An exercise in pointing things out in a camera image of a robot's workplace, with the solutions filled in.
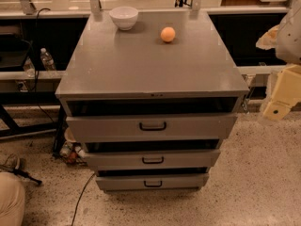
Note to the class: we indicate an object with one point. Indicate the clutter under cabinet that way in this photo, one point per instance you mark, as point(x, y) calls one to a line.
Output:
point(71, 151)

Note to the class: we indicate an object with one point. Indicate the white ceramic bowl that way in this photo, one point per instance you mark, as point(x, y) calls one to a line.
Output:
point(124, 18)

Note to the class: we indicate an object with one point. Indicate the grey top drawer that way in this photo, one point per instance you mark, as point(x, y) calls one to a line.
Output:
point(151, 127)

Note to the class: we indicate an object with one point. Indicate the person's beige trouser leg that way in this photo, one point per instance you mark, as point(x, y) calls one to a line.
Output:
point(12, 200)

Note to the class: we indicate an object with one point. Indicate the black tripod leg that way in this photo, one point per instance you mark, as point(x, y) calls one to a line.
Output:
point(21, 173)

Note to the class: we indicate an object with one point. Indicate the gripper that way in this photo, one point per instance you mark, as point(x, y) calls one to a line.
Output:
point(290, 38)

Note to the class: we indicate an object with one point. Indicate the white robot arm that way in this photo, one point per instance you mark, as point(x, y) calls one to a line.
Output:
point(285, 38)

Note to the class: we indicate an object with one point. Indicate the grey drawer cabinet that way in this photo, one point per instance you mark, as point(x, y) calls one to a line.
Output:
point(135, 73)

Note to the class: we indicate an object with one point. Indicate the grey bottom drawer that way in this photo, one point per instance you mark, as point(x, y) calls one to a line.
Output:
point(121, 183)

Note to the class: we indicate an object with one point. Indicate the orange fruit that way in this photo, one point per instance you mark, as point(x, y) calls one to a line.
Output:
point(168, 34)

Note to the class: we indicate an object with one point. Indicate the grey drawer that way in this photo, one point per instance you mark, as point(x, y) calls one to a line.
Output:
point(121, 183)
point(151, 127)
point(152, 160)

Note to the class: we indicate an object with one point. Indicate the clear plastic water bottle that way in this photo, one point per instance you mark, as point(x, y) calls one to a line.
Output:
point(47, 60)

